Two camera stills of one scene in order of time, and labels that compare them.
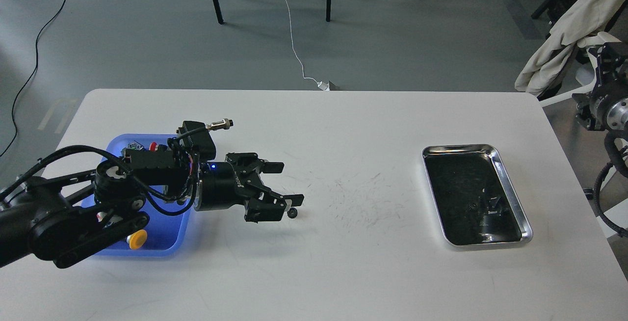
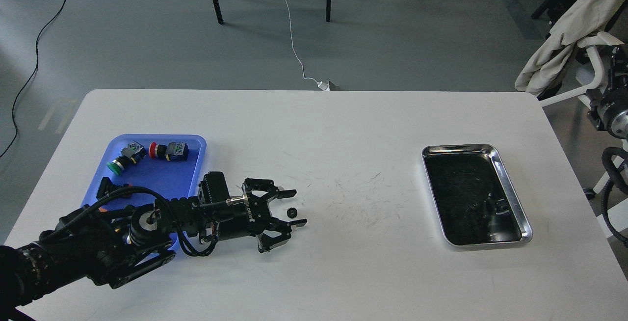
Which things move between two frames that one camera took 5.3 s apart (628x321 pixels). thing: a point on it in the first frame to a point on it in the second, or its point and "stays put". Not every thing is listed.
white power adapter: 324,86 stays put
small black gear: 292,212 stays put
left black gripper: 224,184 to 241,216
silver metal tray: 474,201 stays put
